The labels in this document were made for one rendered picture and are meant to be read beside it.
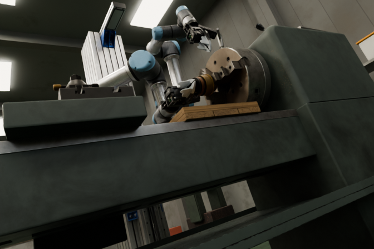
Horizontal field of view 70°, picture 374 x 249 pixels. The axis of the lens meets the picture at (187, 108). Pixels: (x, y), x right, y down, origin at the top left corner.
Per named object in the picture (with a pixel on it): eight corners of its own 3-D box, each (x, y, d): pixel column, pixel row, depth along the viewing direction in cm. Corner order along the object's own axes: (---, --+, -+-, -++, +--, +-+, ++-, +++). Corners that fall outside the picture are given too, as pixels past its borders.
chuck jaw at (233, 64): (230, 75, 117) (245, 57, 108) (234, 84, 115) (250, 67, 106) (209, 75, 112) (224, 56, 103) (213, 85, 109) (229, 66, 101)
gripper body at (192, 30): (190, 45, 141) (181, 31, 147) (203, 45, 145) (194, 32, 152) (195, 33, 136) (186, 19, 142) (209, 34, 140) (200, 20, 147)
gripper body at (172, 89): (173, 101, 107) (162, 114, 117) (191, 100, 112) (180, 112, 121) (168, 84, 110) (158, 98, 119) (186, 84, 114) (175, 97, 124)
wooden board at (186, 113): (209, 146, 121) (206, 138, 123) (261, 111, 93) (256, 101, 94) (147, 157, 106) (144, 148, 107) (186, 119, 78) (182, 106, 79)
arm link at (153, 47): (141, 46, 198) (152, 21, 151) (156, 44, 201) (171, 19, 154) (144, 61, 198) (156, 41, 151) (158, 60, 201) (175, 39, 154)
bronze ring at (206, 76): (203, 80, 119) (186, 82, 114) (214, 69, 112) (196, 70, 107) (211, 99, 116) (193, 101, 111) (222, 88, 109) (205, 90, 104)
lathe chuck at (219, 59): (225, 125, 132) (211, 65, 138) (274, 108, 105) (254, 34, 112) (210, 127, 127) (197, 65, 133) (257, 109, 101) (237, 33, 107)
